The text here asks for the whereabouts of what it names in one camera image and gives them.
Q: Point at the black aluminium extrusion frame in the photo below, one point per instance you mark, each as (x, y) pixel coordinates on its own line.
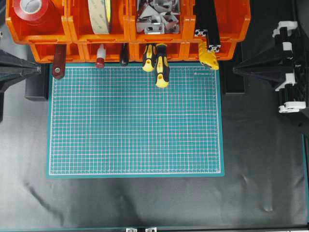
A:
(206, 18)
(201, 33)

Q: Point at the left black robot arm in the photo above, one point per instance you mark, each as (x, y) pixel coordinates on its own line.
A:
(12, 71)

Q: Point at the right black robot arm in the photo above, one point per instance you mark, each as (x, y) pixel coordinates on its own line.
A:
(286, 66)

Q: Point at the green cutting mat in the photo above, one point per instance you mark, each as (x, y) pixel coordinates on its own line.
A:
(116, 123)

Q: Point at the small yellow black screwdriver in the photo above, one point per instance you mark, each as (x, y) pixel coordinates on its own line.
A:
(149, 58)

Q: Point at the lower orange bin screwdrivers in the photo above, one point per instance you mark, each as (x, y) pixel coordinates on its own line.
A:
(175, 51)

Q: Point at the lower orange bin knife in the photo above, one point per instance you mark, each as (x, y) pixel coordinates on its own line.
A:
(226, 51)

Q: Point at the yellow utility knife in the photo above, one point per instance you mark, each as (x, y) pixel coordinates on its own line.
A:
(207, 57)

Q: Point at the black block right of mat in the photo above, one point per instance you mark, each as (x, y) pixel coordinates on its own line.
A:
(231, 84)

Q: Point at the black block of mat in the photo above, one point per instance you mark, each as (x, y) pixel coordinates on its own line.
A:
(231, 84)
(37, 86)

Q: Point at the lower orange bin glue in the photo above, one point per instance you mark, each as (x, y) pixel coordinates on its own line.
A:
(113, 51)

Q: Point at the upper orange bin brackets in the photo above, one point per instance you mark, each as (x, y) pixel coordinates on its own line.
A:
(184, 21)

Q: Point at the pile of metal corner brackets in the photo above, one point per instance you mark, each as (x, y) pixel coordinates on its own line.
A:
(158, 16)

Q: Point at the upper orange bin tape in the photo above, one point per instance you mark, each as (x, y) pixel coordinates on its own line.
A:
(80, 23)

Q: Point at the beige double-sided tape roll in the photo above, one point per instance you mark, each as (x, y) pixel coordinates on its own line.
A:
(100, 13)

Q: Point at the black block left of mat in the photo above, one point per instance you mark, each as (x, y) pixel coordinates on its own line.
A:
(37, 86)

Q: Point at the upper orange bin frames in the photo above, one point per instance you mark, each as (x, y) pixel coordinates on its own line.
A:
(233, 17)

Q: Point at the lower orange bin far left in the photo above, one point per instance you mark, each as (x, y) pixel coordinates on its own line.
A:
(44, 53)

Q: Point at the orange bin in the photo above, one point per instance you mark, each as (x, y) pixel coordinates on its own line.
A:
(63, 38)
(44, 53)

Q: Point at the upper orange bin far left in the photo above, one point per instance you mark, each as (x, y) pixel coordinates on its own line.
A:
(63, 38)

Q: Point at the red tape roll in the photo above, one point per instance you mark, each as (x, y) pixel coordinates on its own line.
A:
(38, 17)

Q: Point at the black handled tool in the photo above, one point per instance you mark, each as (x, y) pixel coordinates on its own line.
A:
(124, 55)

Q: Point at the dark red handled tool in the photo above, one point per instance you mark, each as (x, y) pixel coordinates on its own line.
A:
(59, 64)

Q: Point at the metal bracket at bottom edge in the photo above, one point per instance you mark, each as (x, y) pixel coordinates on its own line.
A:
(131, 230)

